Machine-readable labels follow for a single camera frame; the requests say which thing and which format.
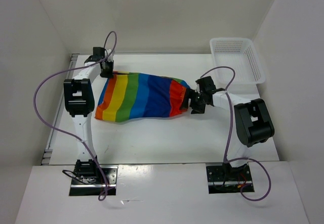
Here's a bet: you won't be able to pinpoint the rainbow striped shorts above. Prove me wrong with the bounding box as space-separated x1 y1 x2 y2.
95 72 190 122

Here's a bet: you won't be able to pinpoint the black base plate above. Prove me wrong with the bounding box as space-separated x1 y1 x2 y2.
206 163 254 194
64 165 118 197

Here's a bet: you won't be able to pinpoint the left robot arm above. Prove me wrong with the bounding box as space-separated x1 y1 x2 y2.
63 47 114 184

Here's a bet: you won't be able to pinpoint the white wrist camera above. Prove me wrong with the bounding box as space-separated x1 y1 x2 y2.
105 49 114 62
195 78 203 94

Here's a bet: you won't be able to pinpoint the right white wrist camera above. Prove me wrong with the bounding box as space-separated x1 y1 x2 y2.
195 78 203 94

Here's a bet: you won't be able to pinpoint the white plastic basket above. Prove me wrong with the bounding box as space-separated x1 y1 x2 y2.
210 37 266 85

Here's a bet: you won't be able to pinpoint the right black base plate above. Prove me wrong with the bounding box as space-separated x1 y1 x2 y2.
206 163 254 194

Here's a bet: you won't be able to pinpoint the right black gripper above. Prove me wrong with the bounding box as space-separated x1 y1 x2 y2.
179 87 207 114

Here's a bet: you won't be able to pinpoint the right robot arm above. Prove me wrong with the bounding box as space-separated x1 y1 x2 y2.
180 76 274 180

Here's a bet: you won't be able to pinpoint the aluminium table edge rail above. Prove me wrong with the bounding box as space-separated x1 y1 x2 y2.
40 54 79 166

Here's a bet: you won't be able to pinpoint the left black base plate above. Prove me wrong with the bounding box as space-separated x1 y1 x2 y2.
64 165 118 197

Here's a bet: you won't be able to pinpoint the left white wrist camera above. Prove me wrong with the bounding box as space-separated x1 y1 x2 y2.
105 49 114 62

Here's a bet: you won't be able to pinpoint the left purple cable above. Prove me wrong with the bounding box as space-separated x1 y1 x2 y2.
33 31 118 201

